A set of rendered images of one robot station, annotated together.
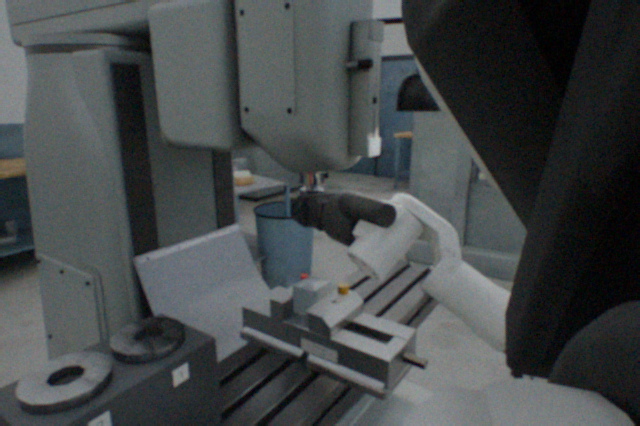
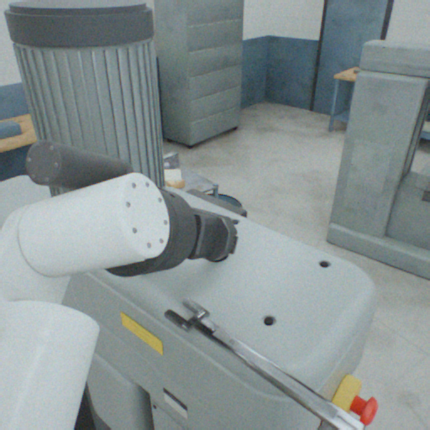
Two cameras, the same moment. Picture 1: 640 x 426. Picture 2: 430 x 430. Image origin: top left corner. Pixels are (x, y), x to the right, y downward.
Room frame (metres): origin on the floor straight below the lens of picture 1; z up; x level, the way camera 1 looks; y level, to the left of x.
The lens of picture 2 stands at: (0.30, -0.03, 2.25)
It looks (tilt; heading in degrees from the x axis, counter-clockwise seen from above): 32 degrees down; 6
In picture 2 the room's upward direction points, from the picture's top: straight up
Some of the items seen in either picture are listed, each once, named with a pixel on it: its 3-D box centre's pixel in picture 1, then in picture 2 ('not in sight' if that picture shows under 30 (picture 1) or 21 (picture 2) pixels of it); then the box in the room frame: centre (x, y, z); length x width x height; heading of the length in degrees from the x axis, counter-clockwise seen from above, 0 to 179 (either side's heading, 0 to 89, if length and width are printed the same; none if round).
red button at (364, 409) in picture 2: not in sight; (363, 408); (0.64, -0.19, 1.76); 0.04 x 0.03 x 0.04; 146
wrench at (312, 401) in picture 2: not in sight; (253, 359); (0.59, -0.04, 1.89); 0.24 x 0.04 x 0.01; 54
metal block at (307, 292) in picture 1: (312, 296); not in sight; (0.78, 0.02, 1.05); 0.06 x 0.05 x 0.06; 145
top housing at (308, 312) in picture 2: not in sight; (208, 290); (0.79, 0.03, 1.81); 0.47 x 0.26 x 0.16; 56
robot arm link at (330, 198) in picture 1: (337, 215); not in sight; (0.70, -0.03, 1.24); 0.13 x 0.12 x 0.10; 121
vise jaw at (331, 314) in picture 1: (335, 311); not in sight; (0.74, -0.03, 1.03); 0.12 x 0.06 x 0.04; 145
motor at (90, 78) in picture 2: not in sight; (98, 115); (0.92, 0.23, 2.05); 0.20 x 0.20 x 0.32
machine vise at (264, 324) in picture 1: (324, 323); not in sight; (0.76, 0.00, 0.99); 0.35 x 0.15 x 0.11; 55
